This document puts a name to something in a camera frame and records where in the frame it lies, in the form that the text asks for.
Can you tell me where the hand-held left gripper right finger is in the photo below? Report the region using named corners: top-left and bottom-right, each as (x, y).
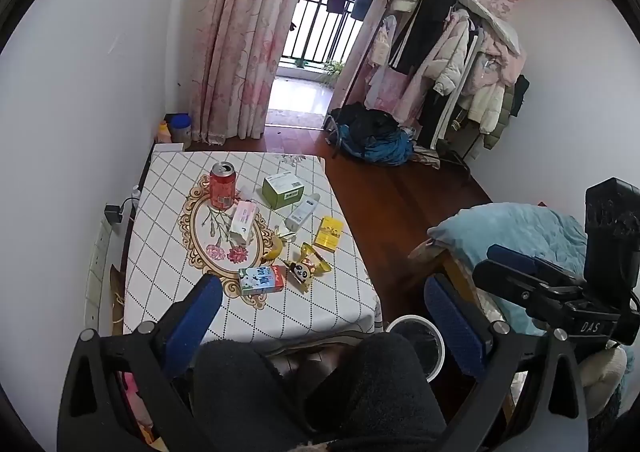
top-left (424, 273), bottom-right (589, 452)

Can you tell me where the white power strip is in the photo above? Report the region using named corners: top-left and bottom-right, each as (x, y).
top-left (84, 219), bottom-right (114, 329)

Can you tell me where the person's right forearm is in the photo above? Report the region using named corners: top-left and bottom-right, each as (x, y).
top-left (577, 344), bottom-right (628, 420)

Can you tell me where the black clothes rack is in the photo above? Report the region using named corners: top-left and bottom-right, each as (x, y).
top-left (349, 0), bottom-right (476, 171)

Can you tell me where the brown paper bag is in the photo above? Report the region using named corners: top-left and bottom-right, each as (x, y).
top-left (109, 263), bottom-right (127, 339)

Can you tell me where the white tube bottle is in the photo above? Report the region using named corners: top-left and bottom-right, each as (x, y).
top-left (283, 192), bottom-right (322, 233)

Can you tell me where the white checked floral tablecloth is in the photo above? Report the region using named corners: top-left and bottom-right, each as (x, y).
top-left (122, 142), bottom-right (384, 349)

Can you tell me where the pink cloth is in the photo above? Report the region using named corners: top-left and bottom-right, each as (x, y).
top-left (121, 371), bottom-right (168, 450)

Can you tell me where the person's right leg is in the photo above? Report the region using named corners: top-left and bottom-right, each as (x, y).
top-left (302, 331), bottom-right (449, 452)

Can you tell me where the yellow box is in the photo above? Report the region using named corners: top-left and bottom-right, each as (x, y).
top-left (313, 216), bottom-right (344, 253)

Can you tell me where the light blue blanket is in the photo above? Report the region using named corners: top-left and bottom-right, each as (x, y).
top-left (426, 202), bottom-right (590, 339)

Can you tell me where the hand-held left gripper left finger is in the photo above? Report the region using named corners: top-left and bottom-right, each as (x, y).
top-left (56, 273), bottom-right (224, 452)

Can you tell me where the yellow panda snack wrapper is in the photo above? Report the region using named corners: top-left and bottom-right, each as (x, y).
top-left (282, 242), bottom-right (332, 294)

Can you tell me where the row of hanging coats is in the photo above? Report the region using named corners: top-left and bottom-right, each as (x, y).
top-left (364, 0), bottom-right (532, 153)

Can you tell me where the pink and white box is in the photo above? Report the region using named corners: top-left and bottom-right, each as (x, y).
top-left (228, 200), bottom-right (261, 245)

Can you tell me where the white bin with black liner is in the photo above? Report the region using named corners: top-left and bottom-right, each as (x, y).
top-left (385, 314), bottom-right (446, 381)

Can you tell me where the blue-lid jar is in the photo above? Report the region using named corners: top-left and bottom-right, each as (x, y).
top-left (167, 114), bottom-right (194, 145)

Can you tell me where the person's leg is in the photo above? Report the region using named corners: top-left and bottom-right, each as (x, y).
top-left (191, 338), bottom-right (323, 452)
top-left (302, 331), bottom-right (449, 452)

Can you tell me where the person's left leg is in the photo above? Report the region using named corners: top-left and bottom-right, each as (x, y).
top-left (191, 338), bottom-right (323, 452)

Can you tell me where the red soda can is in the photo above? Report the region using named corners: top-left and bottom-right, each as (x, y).
top-left (209, 161), bottom-right (237, 211)

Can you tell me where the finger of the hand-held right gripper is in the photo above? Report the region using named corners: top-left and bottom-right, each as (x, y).
top-left (471, 258), bottom-right (568, 329)
top-left (486, 243), bottom-right (587, 285)

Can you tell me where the black balcony railing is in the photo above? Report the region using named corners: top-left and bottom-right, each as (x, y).
top-left (279, 0), bottom-right (362, 66)

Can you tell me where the green potted plant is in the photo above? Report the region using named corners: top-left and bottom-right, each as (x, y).
top-left (322, 58), bottom-right (346, 86)

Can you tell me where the banana peel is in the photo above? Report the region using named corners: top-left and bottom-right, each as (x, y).
top-left (259, 227), bottom-right (291, 263)

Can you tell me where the green and white box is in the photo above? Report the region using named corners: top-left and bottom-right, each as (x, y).
top-left (261, 171), bottom-right (307, 211)

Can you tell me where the blue bag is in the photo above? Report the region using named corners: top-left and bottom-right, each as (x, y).
top-left (336, 126), bottom-right (416, 167)

